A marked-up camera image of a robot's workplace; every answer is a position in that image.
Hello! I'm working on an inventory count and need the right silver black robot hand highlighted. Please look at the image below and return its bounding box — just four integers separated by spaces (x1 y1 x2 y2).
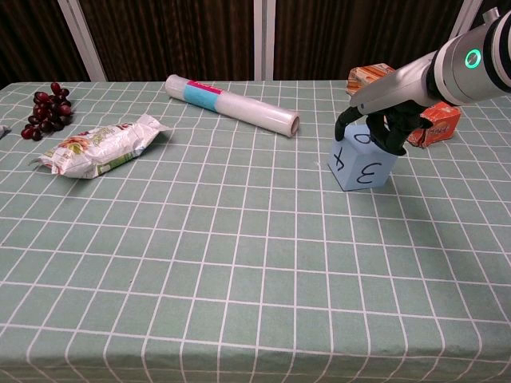
334 52 436 156

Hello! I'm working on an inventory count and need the blue foam number cube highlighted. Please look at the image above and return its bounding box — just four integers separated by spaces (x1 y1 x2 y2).
327 123 398 192

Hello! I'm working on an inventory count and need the green checkered tablecloth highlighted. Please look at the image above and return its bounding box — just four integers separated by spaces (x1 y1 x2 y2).
0 79 511 383

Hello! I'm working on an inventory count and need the orange biscuit box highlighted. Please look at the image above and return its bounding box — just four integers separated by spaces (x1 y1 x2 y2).
346 63 462 148

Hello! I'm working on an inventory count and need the clear plastic wrap roll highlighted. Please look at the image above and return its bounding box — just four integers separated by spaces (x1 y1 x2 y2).
165 73 301 139

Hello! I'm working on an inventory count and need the white crinkled snack bag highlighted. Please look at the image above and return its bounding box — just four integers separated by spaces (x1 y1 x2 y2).
29 113 173 180

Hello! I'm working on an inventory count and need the dark red grape bunch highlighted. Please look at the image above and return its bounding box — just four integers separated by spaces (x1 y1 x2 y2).
21 81 74 142

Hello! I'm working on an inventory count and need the white screen frame post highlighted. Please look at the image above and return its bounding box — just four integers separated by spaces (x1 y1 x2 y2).
263 0 276 81
57 0 108 83
446 0 485 44
252 0 264 81

